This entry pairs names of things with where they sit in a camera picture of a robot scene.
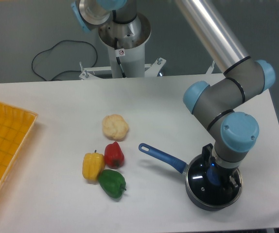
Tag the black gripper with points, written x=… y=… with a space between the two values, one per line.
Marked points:
x=220 y=176

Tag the glass lid blue knob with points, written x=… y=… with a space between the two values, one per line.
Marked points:
x=203 y=194

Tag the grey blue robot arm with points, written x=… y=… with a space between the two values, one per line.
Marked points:
x=235 y=133

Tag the red bell pepper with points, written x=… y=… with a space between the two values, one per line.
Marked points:
x=114 y=156

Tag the green bell pepper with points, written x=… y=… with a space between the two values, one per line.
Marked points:
x=113 y=183

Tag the white cauliflower toy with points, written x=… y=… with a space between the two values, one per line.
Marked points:
x=115 y=127

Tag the yellow bell pepper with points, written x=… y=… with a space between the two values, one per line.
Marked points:
x=92 y=167

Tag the yellow woven basket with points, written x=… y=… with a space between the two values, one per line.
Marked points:
x=15 y=126

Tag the blue handled saucepan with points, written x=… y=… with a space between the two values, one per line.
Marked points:
x=176 y=163

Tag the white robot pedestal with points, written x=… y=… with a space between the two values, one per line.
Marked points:
x=127 y=55

